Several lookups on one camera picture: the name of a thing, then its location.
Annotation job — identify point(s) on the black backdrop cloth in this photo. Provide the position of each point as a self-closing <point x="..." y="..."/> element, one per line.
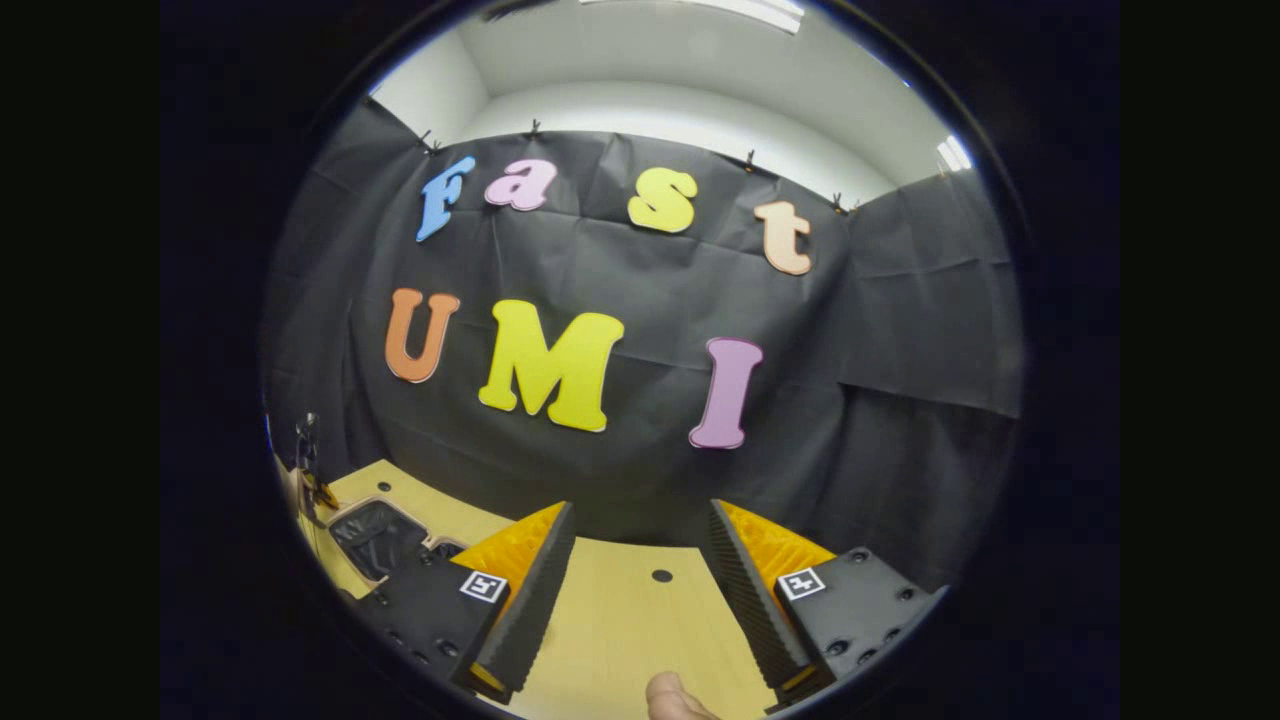
<point x="640" y="290"/>

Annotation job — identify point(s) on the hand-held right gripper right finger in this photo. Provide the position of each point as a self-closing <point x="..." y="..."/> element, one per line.
<point x="750" y="600"/>

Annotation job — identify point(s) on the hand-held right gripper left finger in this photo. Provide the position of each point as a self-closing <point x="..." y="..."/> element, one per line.
<point x="530" y="610"/>

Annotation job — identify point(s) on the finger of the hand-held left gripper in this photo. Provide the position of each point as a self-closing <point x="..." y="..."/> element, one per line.
<point x="306" y="445"/>

